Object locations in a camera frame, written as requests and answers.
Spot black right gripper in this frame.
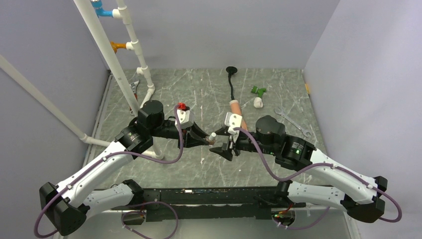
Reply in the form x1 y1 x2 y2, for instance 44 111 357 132
210 127 277 160

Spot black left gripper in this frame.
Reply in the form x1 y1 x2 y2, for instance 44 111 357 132
150 119 209 149

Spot glitter nail polish bottle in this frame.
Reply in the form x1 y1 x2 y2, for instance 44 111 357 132
206 132 217 146

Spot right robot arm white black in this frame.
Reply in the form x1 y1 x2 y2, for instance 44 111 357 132
210 113 388 223

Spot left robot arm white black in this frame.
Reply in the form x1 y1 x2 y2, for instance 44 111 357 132
39 100 216 236

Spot mannequin practice hand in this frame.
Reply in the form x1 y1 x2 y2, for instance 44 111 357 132
229 100 248 130

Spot white pipe fitting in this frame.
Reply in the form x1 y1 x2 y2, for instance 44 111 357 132
253 97 263 109

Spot green pipe fitting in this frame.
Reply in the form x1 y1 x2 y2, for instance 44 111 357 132
251 86 267 98

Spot silver combination wrench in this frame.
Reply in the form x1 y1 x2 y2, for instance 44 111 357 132
274 107 312 138

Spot black flexible stand with base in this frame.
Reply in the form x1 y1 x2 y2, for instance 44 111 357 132
225 66 238 100

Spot orange pipe fitting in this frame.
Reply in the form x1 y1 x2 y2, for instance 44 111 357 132
110 41 126 54

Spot blue pipe fitting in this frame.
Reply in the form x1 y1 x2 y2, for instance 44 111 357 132
90 0 113 17

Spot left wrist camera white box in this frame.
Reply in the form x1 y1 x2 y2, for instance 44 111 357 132
175 103 195 129

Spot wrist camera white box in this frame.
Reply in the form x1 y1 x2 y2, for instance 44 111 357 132
175 103 195 129
224 112 243 142

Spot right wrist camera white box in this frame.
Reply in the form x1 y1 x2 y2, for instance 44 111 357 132
224 112 243 142

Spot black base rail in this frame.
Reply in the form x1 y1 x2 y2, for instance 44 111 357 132
114 186 295 222

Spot adjustable wrench red handle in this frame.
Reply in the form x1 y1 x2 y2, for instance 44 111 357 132
129 80 139 115

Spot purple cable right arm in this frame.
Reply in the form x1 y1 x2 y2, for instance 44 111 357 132
234 126 403 223

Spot white PVC pipe frame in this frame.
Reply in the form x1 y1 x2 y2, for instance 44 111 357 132
0 0 165 161

